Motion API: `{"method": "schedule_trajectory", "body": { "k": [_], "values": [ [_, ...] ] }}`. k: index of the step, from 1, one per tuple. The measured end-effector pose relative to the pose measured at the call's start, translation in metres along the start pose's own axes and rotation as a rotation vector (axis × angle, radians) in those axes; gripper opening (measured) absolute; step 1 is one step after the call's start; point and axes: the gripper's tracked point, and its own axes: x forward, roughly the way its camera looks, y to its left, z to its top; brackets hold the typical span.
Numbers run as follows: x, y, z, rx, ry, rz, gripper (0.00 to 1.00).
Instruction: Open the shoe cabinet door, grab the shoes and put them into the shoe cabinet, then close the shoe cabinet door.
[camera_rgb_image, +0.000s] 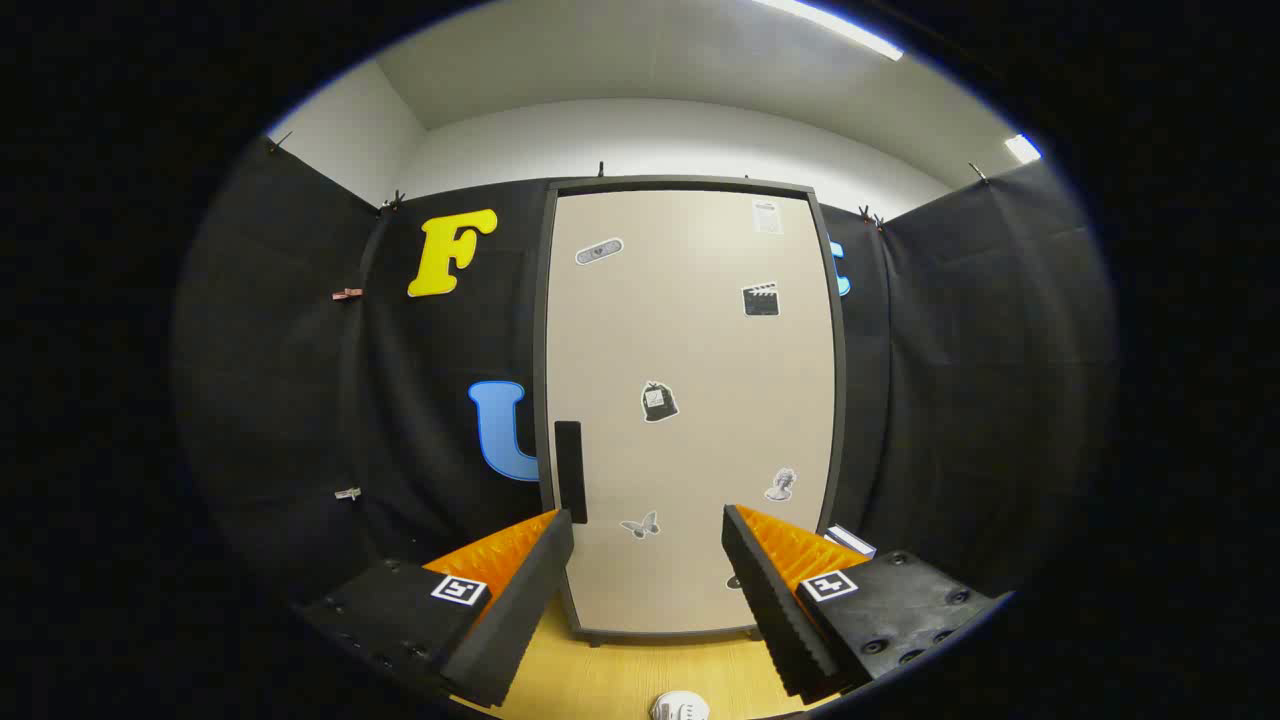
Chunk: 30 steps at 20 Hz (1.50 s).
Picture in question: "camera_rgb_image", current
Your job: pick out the long ceiling light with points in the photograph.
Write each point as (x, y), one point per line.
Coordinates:
(830, 25)

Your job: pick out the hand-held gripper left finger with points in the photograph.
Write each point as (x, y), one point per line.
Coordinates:
(520, 620)

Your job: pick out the white sneaker shoe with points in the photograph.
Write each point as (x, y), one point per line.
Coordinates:
(680, 707)

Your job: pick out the pale blue spine book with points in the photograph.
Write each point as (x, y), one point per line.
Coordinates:
(850, 540)

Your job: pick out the dark grey shoe cabinet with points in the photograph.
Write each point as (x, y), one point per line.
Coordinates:
(541, 330)

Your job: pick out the beige shoe cabinet door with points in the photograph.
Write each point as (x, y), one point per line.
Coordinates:
(700, 350)

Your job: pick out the small ceiling light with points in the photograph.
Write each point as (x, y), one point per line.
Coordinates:
(1022, 149)

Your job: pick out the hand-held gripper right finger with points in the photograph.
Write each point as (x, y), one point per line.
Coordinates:
(775, 620)

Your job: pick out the black backdrop cloth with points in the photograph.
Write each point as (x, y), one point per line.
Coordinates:
(950, 400)

